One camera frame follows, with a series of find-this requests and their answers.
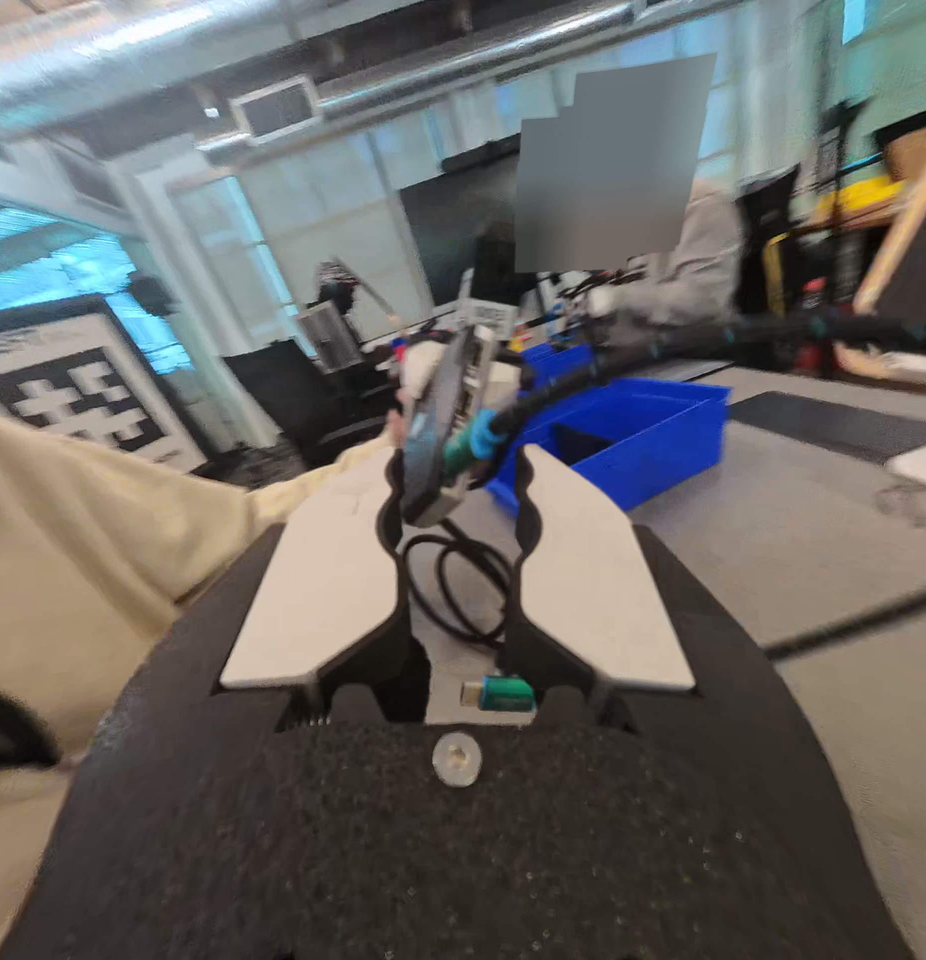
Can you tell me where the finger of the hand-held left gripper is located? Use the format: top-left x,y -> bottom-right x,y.
403,339 -> 446,400

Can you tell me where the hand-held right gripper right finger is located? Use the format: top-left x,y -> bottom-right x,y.
504,442 -> 698,725

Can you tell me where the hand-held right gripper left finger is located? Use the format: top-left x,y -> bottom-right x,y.
219,448 -> 432,725

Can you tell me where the silver hub adapter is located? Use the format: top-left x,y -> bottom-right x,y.
397,322 -> 503,528

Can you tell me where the green-plug braided HDMI cable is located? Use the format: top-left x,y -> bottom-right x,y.
442,311 -> 926,715

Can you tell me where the black braided hub cable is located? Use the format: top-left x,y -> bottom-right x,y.
401,517 -> 512,650

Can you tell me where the person's left forearm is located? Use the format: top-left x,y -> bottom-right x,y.
0,408 -> 395,751

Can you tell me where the grey desk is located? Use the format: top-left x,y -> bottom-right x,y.
403,360 -> 926,960

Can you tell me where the black white marker board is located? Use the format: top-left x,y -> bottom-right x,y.
0,296 -> 209,475

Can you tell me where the black bag yellow trim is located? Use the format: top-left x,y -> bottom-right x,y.
739,172 -> 803,318

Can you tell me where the person's cream sweatshirt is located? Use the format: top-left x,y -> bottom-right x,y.
0,765 -> 74,954

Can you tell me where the black stand pole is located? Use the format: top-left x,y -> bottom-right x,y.
815,97 -> 863,376

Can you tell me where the wood-framed black panel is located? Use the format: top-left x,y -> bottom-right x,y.
853,142 -> 926,325

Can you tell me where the yellow box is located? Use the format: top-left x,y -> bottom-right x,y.
823,180 -> 910,219

